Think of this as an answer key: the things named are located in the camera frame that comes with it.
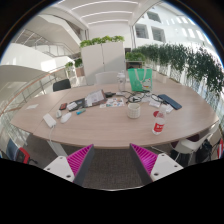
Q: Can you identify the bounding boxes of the clear plastic tumbler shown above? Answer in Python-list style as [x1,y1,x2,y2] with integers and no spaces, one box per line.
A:
[116,71,127,93]

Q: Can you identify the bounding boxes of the small black box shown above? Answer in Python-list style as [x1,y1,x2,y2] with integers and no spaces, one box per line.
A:
[104,91,117,99]

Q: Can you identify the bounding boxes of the white power adapter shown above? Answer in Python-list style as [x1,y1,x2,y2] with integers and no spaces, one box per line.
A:
[42,113,58,128]

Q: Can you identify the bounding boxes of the colourful sticker sheet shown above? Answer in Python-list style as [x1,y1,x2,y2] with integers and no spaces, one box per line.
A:
[99,97,126,109]

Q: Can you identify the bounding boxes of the white cabinet with plants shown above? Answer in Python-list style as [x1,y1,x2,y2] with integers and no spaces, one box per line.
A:
[79,35,127,86]

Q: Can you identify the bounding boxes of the dark blue keyboard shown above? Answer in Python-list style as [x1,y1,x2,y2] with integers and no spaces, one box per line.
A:
[157,93,183,111]

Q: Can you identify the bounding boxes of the white grid-pattern mug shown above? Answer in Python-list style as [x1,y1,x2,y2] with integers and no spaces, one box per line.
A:
[126,102,142,120]

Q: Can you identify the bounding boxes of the red and blue chair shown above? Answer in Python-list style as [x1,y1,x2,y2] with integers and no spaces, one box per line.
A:
[6,138,33,164]

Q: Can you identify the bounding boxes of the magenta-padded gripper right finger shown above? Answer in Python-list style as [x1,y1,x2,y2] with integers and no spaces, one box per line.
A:
[129,143,184,186]

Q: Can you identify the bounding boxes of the ceiling light strips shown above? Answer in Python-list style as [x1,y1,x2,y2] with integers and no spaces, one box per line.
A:
[69,0,141,26]

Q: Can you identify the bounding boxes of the row of green potted plants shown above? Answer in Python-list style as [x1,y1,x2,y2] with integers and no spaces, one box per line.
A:
[125,43,224,98]

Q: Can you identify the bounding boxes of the white chair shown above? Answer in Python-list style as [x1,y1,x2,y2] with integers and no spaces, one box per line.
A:
[171,131,218,166]
[94,70,120,85]

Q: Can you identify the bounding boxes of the green tote bag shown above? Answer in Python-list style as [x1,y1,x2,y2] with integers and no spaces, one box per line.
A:
[127,67,154,93]

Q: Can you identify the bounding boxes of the clear water bottle red label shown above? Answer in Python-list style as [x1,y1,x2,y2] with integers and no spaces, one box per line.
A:
[152,103,168,136]

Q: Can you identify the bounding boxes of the black chair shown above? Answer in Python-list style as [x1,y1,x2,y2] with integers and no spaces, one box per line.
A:
[52,78,72,93]

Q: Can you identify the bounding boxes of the white computer mouse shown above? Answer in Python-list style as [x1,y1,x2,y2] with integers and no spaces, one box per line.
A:
[59,112,73,124]

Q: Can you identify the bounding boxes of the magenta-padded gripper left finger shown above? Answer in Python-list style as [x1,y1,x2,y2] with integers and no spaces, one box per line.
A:
[43,143,96,187]

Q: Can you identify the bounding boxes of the glass balustrade wooden handrail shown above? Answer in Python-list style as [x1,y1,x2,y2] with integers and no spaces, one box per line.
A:
[0,65,68,116]

